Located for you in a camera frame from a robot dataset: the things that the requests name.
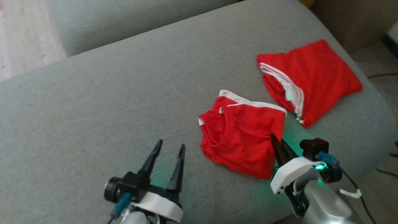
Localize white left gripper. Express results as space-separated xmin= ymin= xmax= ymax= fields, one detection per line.
xmin=123 ymin=139 xmax=186 ymax=223

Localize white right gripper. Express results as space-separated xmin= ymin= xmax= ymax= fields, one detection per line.
xmin=270 ymin=133 xmax=326 ymax=218

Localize red shorts with white band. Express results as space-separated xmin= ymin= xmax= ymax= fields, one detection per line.
xmin=198 ymin=89 xmax=287 ymax=180

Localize red shirt with thin stripes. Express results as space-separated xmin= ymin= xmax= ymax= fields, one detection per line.
xmin=257 ymin=40 xmax=364 ymax=129

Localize grey sofa seat cushion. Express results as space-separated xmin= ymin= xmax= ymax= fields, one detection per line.
xmin=0 ymin=0 xmax=395 ymax=224

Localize grey sofa back cushion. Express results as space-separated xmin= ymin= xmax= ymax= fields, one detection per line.
xmin=47 ymin=0 xmax=241 ymax=57

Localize brown cabinet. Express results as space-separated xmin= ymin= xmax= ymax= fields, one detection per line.
xmin=310 ymin=0 xmax=398 ymax=54

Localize yellow panel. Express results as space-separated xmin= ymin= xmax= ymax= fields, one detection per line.
xmin=298 ymin=0 xmax=318 ymax=9

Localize right black cable blue plug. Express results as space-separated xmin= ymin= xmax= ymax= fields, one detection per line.
xmin=317 ymin=152 xmax=377 ymax=224

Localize black cable blue plug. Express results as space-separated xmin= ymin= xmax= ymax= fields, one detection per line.
xmin=107 ymin=192 xmax=133 ymax=224
xmin=317 ymin=152 xmax=377 ymax=224

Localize left black cable blue plug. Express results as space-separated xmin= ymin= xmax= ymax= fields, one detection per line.
xmin=107 ymin=192 xmax=133 ymax=224

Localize white cable tie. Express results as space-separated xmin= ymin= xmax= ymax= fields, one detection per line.
xmin=339 ymin=188 xmax=363 ymax=199

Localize black floor cable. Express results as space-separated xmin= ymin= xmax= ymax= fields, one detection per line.
xmin=367 ymin=72 xmax=398 ymax=79

